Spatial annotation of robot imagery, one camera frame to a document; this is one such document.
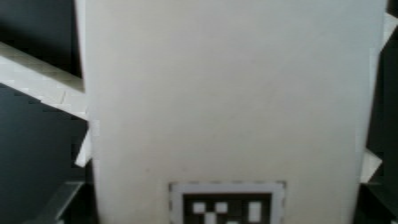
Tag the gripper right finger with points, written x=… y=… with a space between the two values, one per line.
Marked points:
x=378 y=205

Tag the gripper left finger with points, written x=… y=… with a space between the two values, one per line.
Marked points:
x=58 y=205

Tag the small white tagged block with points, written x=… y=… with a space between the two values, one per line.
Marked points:
x=230 y=85

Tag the white U-shaped boundary frame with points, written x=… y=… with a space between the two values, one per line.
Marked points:
x=45 y=82

